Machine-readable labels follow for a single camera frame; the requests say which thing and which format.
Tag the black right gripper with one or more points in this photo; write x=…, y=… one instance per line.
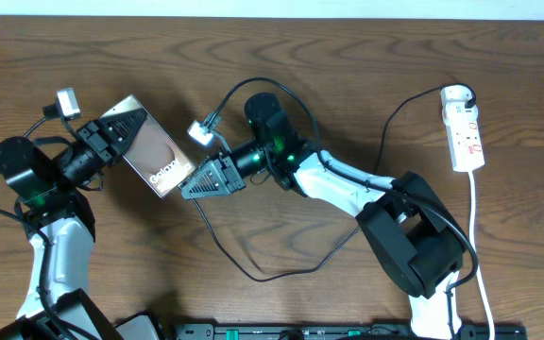
x=232, y=180

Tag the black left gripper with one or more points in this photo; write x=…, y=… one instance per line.
x=98, y=128

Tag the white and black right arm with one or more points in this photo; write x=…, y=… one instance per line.
x=416, y=241

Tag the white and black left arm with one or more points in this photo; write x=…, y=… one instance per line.
x=60, y=226

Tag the white charger adapter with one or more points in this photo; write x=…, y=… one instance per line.
x=456, y=113

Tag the white power strip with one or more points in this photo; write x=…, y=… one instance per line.
x=465, y=145

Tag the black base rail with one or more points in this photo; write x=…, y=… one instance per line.
x=383, y=330

